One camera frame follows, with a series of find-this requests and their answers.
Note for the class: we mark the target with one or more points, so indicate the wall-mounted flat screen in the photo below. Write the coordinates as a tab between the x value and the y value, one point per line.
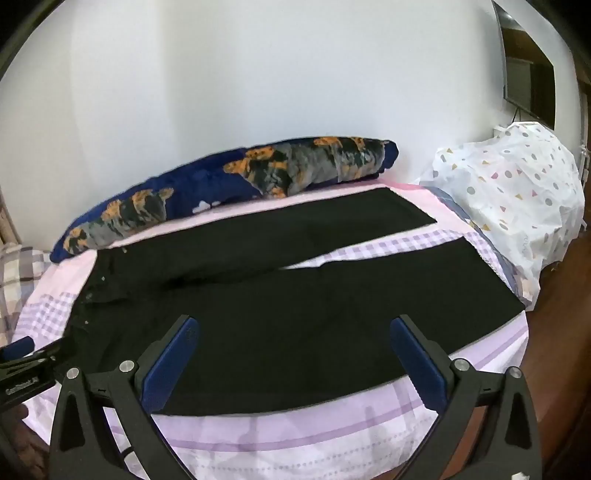
526	78

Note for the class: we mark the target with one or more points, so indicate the wooden headboard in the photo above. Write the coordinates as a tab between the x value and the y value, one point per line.
7	226

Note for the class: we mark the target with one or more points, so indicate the blue printed fleece blanket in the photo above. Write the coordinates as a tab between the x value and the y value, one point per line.
286	170

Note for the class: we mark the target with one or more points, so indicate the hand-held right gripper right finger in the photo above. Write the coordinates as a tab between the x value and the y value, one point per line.
418	364

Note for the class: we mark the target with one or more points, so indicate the black pants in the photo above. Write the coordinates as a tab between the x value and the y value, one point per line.
300	323

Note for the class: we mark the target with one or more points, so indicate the plaid pillow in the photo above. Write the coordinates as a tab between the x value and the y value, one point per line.
18	277

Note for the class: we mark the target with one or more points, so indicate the pink purple checked bed sheet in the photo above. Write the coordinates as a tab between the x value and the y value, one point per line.
323	438

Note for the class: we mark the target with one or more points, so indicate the white patterned covered object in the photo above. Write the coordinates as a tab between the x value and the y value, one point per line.
508	194

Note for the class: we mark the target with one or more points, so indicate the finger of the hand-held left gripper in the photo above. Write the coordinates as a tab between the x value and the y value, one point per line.
18	348

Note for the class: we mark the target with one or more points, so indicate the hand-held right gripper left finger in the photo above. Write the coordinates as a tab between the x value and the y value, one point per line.
170	364

